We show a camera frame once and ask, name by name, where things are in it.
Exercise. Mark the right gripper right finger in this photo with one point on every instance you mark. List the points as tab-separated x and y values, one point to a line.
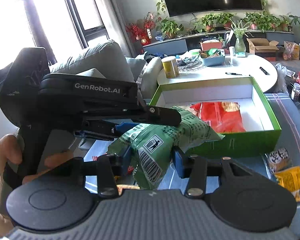
196	169

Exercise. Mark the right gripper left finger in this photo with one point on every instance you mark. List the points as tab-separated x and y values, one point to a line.
106	184

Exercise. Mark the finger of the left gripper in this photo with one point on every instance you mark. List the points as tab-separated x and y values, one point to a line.
103	130
156	115

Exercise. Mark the green snack bag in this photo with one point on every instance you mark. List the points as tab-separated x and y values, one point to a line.
151	145

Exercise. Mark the red lion snack bag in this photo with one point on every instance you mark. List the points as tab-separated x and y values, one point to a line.
120	165

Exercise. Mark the yellow tin can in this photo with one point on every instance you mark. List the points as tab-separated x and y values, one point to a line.
170	67

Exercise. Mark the red snack bag in box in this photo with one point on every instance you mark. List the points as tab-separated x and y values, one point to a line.
222	116

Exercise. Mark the grey sofa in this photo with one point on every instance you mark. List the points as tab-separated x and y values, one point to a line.
108	61

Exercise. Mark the green cardboard box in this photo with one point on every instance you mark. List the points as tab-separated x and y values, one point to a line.
259	121

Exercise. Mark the dark clear snack packet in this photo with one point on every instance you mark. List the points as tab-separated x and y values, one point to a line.
276	161

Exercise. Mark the red flower decoration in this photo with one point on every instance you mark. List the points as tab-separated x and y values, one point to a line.
142	31

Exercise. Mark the blue plastic basket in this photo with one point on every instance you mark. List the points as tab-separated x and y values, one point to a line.
213	57

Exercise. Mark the potted green plant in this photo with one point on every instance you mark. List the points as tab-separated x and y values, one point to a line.
170	29

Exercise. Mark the black pen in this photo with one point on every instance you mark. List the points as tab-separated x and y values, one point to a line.
234	74

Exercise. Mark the yellow snack packet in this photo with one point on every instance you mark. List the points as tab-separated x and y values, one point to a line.
290	180

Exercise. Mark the white round coffee table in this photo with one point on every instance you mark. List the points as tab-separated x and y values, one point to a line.
247	66

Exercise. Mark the black remote control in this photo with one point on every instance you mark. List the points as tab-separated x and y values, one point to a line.
264	71

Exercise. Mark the glass vase with plant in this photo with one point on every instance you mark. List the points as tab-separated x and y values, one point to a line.
239	29

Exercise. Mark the open cardboard box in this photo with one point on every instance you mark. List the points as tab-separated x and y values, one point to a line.
261	45

